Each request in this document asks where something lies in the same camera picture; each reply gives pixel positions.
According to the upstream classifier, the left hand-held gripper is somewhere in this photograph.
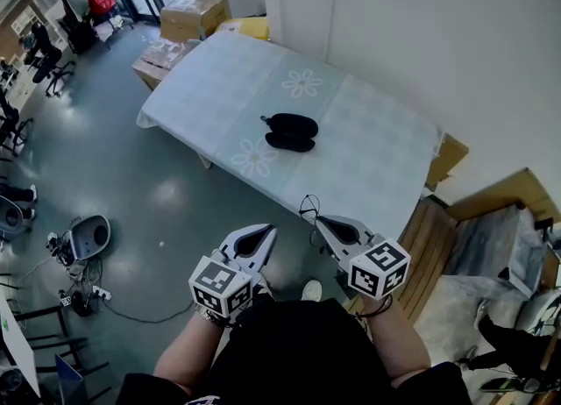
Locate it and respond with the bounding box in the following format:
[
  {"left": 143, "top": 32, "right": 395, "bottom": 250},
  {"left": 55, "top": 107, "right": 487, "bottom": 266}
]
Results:
[{"left": 188, "top": 223, "right": 279, "bottom": 318}]

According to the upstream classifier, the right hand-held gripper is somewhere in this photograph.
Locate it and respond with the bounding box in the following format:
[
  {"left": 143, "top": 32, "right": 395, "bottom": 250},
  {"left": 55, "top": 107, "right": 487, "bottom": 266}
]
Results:
[{"left": 315, "top": 214, "right": 412, "bottom": 301}]

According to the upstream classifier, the black glasses case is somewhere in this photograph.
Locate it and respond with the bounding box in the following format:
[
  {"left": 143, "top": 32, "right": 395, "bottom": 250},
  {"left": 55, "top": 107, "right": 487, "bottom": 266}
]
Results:
[{"left": 259, "top": 111, "right": 319, "bottom": 153}]

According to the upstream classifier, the person's left forearm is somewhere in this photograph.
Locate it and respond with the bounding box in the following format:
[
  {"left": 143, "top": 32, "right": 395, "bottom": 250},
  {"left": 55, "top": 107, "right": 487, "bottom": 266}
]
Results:
[{"left": 153, "top": 306, "right": 236, "bottom": 396}]

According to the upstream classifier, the person's right forearm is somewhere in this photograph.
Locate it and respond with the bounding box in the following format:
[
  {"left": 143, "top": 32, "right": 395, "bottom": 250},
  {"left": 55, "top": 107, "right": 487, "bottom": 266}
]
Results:
[{"left": 359, "top": 296, "right": 433, "bottom": 389}]

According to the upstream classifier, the person's white shoe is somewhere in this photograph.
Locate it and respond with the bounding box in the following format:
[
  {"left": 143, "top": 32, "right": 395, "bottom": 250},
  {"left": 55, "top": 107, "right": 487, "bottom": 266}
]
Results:
[{"left": 302, "top": 280, "right": 323, "bottom": 302}]

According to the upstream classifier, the black wrist band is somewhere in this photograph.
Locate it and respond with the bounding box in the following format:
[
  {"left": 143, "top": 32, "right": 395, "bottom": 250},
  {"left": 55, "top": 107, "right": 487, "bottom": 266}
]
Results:
[{"left": 354, "top": 295, "right": 394, "bottom": 321}]

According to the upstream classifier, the person's black shirt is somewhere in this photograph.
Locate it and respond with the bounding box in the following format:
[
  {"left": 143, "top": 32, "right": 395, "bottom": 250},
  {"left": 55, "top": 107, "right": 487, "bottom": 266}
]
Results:
[{"left": 116, "top": 295, "right": 473, "bottom": 405}]

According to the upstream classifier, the cardboard sheet behind table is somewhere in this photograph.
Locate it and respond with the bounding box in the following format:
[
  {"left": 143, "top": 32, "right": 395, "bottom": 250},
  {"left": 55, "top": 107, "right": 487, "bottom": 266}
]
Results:
[{"left": 423, "top": 131, "right": 471, "bottom": 193}]

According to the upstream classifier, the pale floral tablecloth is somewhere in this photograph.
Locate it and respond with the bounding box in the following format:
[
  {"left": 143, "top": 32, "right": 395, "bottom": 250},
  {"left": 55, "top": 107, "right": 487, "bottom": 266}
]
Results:
[{"left": 135, "top": 29, "right": 442, "bottom": 243}]

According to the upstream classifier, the wooden crate with plastic wrap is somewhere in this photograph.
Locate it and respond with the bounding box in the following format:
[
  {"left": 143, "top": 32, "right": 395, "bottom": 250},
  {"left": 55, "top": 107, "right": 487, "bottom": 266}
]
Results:
[{"left": 445, "top": 167, "right": 561, "bottom": 300}]

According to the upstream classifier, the grey round robot shell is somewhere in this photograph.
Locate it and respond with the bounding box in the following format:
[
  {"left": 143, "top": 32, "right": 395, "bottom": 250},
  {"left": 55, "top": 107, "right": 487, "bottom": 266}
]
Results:
[{"left": 64, "top": 214, "right": 111, "bottom": 263}]

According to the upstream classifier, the flat printed cardboard box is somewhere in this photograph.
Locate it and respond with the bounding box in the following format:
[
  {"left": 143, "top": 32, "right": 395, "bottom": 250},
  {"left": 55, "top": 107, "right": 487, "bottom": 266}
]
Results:
[{"left": 131, "top": 38, "right": 199, "bottom": 91}]

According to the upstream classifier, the yellow flat box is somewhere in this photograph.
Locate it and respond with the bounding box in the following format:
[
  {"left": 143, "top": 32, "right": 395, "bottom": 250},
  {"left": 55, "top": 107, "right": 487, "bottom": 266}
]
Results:
[{"left": 214, "top": 16, "right": 270, "bottom": 42}]

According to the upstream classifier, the blue board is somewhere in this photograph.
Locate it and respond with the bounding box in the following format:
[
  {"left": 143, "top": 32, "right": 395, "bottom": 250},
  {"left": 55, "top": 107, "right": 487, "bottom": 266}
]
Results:
[{"left": 53, "top": 352, "right": 84, "bottom": 405}]

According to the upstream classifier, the large brown cardboard box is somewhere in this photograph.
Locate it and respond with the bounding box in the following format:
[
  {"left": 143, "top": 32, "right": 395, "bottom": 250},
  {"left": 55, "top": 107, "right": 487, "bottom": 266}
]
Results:
[{"left": 159, "top": 0, "right": 233, "bottom": 43}]

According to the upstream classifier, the white pod chair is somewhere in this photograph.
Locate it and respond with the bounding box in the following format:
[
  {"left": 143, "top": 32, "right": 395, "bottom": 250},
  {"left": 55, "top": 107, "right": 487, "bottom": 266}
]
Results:
[{"left": 0, "top": 195, "right": 25, "bottom": 243}]

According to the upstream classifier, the black office chair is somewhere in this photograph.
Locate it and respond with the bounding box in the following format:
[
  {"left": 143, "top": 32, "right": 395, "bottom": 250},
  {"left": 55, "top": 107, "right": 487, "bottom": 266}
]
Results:
[{"left": 26, "top": 46, "right": 76, "bottom": 98}]

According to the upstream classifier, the white desk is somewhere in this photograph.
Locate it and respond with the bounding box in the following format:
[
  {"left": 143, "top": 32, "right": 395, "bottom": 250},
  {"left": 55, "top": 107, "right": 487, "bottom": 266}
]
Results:
[{"left": 0, "top": 292, "right": 41, "bottom": 398}]

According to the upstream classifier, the black gripper wire loop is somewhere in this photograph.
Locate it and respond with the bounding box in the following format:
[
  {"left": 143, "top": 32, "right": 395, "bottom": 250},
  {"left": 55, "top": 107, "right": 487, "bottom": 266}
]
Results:
[{"left": 298, "top": 194, "right": 323, "bottom": 221}]

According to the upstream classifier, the metal wrist bracelet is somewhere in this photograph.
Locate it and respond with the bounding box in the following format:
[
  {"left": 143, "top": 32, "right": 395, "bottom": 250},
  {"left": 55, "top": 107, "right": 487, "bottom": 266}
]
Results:
[{"left": 194, "top": 305, "right": 231, "bottom": 330}]

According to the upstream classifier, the black floor cable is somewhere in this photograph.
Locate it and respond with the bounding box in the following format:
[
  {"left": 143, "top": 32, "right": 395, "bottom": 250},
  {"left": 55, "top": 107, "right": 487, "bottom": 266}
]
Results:
[{"left": 99, "top": 295, "right": 195, "bottom": 324}]

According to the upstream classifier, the black chair frame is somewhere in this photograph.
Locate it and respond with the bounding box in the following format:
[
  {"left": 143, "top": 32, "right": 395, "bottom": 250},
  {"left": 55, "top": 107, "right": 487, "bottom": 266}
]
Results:
[{"left": 8, "top": 304, "right": 113, "bottom": 401}]

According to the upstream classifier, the black cart frame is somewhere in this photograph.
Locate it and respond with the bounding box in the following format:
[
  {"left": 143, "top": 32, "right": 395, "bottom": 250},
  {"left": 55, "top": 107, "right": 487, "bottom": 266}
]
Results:
[{"left": 55, "top": 0, "right": 135, "bottom": 55}]

